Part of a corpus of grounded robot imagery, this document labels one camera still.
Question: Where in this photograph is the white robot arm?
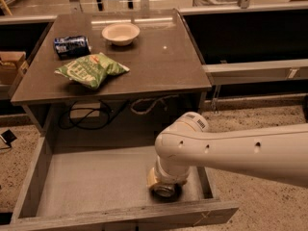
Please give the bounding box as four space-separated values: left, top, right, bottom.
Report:
147 112 308 191

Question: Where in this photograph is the cardboard box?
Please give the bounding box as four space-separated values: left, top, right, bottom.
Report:
0 51 29 85

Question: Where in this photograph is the beige braided rope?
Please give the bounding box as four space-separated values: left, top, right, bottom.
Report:
129 93 180 116

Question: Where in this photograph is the small black floor device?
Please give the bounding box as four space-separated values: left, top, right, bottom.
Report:
0 129 16 147

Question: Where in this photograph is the white paper bowl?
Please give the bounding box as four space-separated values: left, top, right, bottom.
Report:
102 23 140 46

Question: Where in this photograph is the metal railing frame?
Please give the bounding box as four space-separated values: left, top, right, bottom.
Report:
179 2 308 86

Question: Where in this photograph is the green chip bag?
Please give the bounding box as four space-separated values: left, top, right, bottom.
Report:
54 53 130 90

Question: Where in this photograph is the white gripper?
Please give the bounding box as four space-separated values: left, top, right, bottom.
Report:
146 157 190 191

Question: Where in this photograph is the black cable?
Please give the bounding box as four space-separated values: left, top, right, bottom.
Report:
58 98 130 131

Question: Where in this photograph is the grey cabinet with counter top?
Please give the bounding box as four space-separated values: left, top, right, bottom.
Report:
11 9 213 137

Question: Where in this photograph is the open grey wooden drawer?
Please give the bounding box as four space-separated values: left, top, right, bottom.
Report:
0 113 240 231

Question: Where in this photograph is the blue pepsi can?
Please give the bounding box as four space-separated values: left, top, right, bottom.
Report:
53 36 90 58

